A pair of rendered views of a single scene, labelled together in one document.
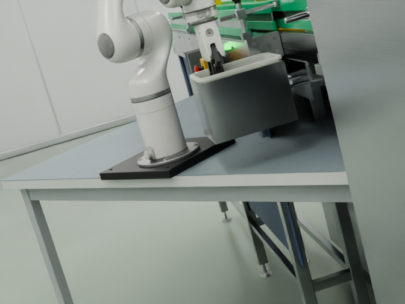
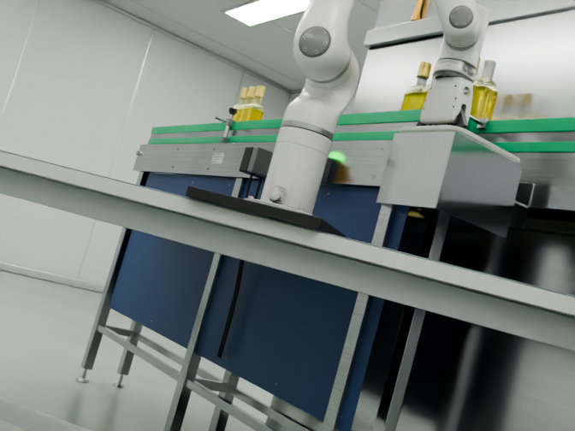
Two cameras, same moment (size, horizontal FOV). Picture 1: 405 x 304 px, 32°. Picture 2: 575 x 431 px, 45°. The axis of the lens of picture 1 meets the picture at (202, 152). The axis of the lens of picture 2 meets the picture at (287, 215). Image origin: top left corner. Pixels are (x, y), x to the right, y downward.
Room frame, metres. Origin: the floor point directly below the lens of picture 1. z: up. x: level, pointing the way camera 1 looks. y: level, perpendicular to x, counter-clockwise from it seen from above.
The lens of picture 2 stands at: (0.72, 0.81, 0.63)
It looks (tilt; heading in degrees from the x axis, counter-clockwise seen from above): 5 degrees up; 332
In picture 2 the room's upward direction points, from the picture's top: 16 degrees clockwise
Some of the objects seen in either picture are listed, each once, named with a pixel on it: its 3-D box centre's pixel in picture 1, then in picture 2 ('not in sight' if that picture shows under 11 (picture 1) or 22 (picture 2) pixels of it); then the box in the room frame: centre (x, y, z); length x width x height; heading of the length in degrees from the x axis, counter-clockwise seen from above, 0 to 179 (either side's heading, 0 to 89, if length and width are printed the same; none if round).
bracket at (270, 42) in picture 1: (264, 47); not in sight; (1.97, -0.24, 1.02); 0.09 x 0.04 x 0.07; 96
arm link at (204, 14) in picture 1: (201, 15); (455, 73); (1.86, -0.09, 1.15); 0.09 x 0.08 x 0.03; 7
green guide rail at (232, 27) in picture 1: (197, 21); (253, 131); (2.87, -0.12, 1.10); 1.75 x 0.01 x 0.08; 6
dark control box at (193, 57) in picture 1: (198, 61); (258, 163); (2.67, -0.08, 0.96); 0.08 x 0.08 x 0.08; 6
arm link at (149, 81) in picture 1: (147, 53); (323, 89); (2.10, 0.08, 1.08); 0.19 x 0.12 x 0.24; 133
